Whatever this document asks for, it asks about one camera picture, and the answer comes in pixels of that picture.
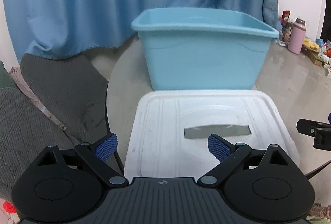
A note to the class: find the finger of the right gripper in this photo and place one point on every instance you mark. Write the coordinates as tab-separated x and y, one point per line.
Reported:
308	127

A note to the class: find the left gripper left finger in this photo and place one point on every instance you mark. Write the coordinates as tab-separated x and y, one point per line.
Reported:
103	160

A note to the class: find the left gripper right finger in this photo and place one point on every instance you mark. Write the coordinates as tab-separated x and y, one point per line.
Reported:
230	156

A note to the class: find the white plastic bin lid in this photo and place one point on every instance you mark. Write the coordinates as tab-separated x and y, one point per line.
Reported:
171	128

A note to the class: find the round grey table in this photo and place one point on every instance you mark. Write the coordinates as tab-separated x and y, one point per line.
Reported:
298	88

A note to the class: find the pink thermos bottle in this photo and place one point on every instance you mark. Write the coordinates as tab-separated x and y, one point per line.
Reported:
297	36

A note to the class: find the red white box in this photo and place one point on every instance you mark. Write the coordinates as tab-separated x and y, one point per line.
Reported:
284	17

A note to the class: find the light blue plastic bin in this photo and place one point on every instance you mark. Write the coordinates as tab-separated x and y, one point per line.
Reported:
203	48

